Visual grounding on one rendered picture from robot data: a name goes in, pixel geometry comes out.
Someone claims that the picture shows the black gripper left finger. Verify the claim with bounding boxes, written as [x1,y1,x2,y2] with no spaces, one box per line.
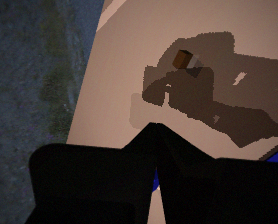
[29,122,158,224]

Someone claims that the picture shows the small brown block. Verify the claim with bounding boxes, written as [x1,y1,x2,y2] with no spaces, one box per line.
[172,50,193,69]

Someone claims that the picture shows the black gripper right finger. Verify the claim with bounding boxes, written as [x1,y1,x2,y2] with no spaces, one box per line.
[156,123,278,224]

